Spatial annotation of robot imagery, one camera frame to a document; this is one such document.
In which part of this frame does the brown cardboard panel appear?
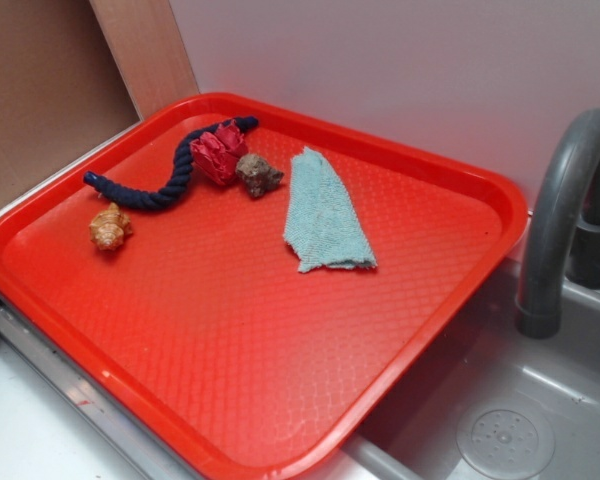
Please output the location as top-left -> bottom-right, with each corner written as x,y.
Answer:
0,1 -> 138,209

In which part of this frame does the grey plastic faucet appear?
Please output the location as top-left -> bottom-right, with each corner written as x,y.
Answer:
516,108 -> 600,339

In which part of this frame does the crumpled red paper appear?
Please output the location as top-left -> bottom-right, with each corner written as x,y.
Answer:
189,120 -> 248,186

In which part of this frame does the red plastic tray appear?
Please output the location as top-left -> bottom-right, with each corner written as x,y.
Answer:
0,93 -> 527,479

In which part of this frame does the dark blue rope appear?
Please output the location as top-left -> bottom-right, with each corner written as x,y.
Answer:
83,115 -> 260,213

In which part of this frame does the light blue cloth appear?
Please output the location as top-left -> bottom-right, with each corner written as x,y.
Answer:
283,147 -> 377,274

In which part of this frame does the brown rock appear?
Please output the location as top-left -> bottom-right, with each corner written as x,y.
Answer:
236,153 -> 284,199

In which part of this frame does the grey plastic sink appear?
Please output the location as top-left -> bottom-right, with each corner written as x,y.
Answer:
344,261 -> 600,479

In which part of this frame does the orange seashell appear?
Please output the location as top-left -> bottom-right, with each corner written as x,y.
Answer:
89,202 -> 132,251

